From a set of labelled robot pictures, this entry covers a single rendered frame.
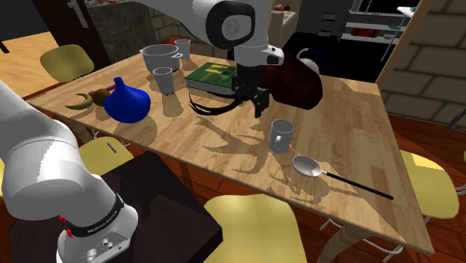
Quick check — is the dark robot stand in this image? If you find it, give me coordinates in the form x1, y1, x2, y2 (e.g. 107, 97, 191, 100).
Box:
10, 150, 224, 263

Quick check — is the grey tumbler cup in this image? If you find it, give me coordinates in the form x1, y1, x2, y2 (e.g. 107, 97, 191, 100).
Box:
152, 66, 175, 96

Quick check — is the grey metal shelf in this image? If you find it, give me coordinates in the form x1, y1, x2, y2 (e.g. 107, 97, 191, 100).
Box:
338, 0, 420, 62

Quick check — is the green banana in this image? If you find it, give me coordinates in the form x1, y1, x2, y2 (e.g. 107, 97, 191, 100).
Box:
64, 92, 94, 111

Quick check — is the blue vase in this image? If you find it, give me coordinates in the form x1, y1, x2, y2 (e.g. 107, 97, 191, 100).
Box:
104, 76, 152, 124

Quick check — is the silver ladle with black handle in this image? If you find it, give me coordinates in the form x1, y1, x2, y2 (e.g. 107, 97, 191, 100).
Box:
291, 154, 395, 201

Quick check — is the white kettle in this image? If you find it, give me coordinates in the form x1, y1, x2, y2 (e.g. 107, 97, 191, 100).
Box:
296, 47, 322, 76

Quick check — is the beige cabinet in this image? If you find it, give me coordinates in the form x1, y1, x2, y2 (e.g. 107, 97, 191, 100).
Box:
268, 10, 298, 49

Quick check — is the grey pot with handle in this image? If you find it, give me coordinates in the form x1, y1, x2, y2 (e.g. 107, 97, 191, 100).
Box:
140, 43, 184, 74

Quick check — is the white cup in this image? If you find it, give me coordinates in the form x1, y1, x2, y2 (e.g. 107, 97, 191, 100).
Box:
174, 37, 192, 61

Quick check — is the dark door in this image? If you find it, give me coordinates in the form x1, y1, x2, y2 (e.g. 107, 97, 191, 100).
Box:
30, 0, 112, 69

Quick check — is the brown and purple vegetable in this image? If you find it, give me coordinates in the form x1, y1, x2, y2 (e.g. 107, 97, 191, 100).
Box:
88, 84, 117, 108

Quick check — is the grey mug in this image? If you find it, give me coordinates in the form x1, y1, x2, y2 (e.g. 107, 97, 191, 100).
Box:
268, 118, 296, 154

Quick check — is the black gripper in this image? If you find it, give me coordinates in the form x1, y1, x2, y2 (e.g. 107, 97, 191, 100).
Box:
231, 64, 271, 119

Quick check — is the wooden table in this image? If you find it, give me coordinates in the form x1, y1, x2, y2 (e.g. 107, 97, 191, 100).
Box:
27, 51, 436, 263

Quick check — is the green book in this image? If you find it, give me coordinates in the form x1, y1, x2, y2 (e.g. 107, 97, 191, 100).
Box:
184, 61, 240, 96

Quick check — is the yellow chair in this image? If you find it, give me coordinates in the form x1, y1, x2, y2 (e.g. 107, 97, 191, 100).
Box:
78, 136, 135, 176
400, 149, 461, 220
39, 43, 95, 84
202, 194, 309, 263

